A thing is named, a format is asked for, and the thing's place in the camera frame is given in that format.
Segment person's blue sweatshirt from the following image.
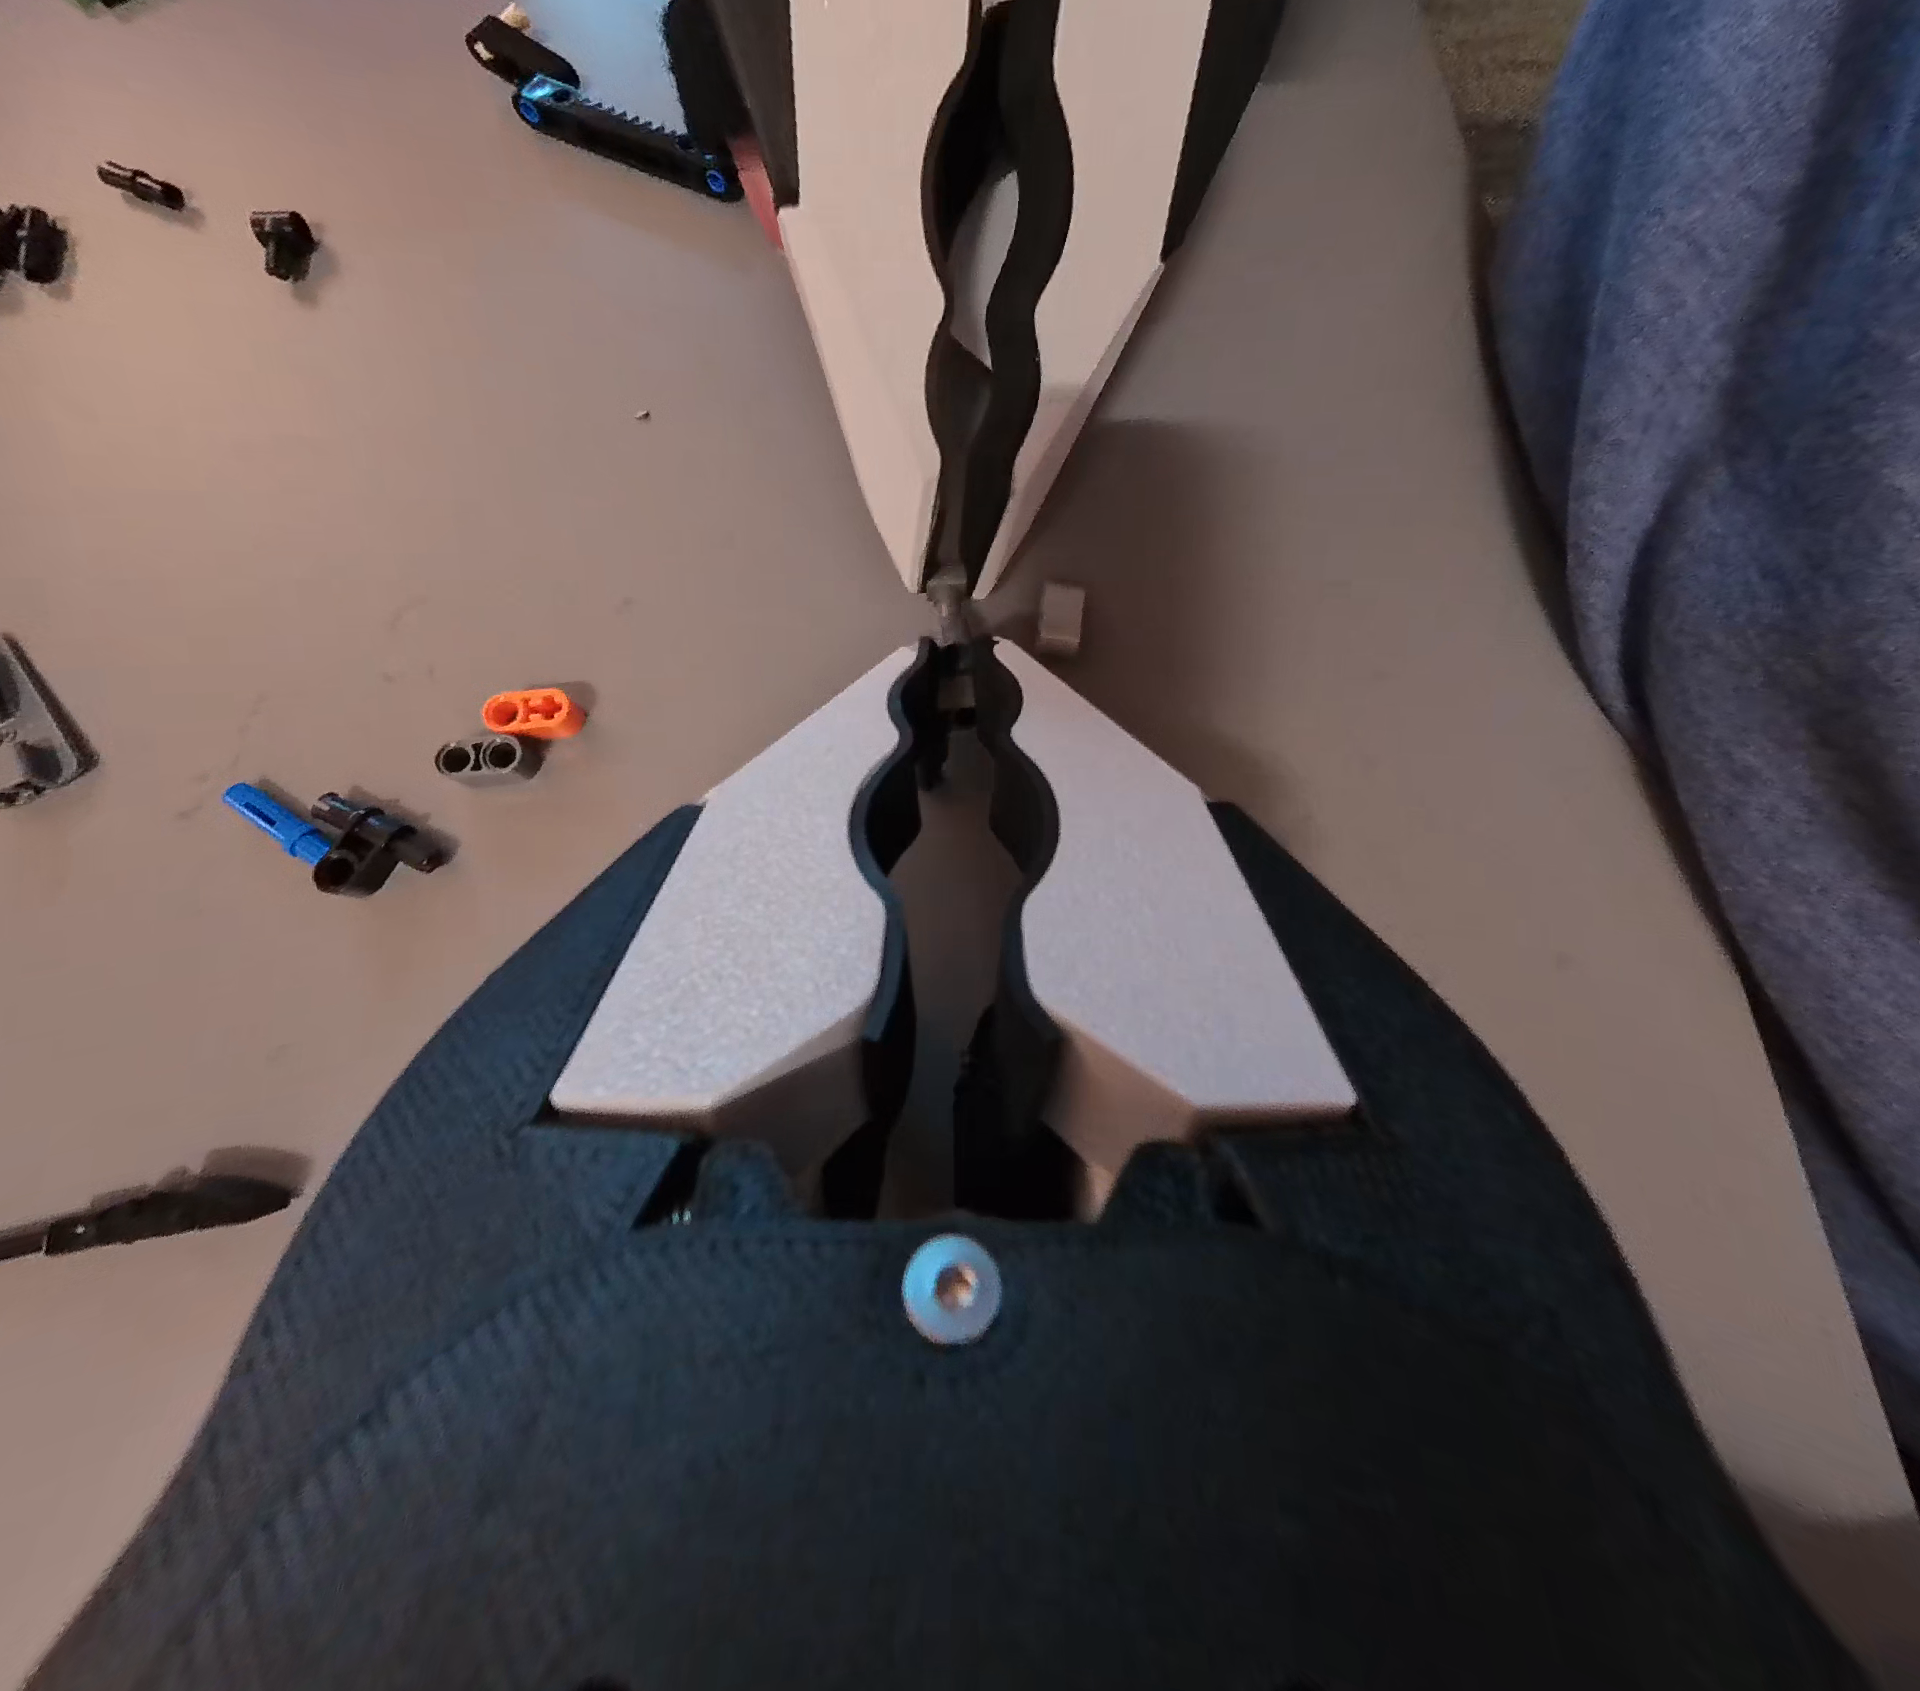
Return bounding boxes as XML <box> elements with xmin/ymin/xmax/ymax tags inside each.
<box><xmin>1493</xmin><ymin>0</ymin><xmax>1920</xmax><ymax>1424</ymax></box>

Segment grey lego panel piece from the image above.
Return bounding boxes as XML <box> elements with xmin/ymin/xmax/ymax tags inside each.
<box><xmin>0</xmin><ymin>634</ymin><xmax>103</xmax><ymax>812</ymax></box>

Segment black connector with tan pin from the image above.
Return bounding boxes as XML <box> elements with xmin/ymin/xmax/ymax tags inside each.
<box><xmin>465</xmin><ymin>0</ymin><xmax>585</xmax><ymax>92</ymax></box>

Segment dark grey square lego connector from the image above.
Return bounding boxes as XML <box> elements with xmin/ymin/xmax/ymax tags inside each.
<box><xmin>919</xmin><ymin>642</ymin><xmax>1000</xmax><ymax>794</ymax></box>

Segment blue pin with black connector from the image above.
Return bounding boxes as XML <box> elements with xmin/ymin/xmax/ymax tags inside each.
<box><xmin>223</xmin><ymin>784</ymin><xmax>452</xmax><ymax>898</ymax></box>

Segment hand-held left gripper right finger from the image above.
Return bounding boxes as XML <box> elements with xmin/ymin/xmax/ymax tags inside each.
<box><xmin>972</xmin><ymin>634</ymin><xmax>1363</xmax><ymax>1220</ymax></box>

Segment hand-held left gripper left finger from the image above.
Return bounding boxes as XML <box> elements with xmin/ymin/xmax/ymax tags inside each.
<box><xmin>551</xmin><ymin>646</ymin><xmax>945</xmax><ymax>1220</ymax></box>

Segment black gear rack blue pins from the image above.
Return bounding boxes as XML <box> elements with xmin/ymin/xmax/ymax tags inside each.
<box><xmin>515</xmin><ymin>72</ymin><xmax>749</xmax><ymax>206</ymax></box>

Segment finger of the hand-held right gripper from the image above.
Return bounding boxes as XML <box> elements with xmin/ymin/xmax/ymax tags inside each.
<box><xmin>777</xmin><ymin>0</ymin><xmax>992</xmax><ymax>596</ymax></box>
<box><xmin>953</xmin><ymin>0</ymin><xmax>1231</xmax><ymax>598</ymax></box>

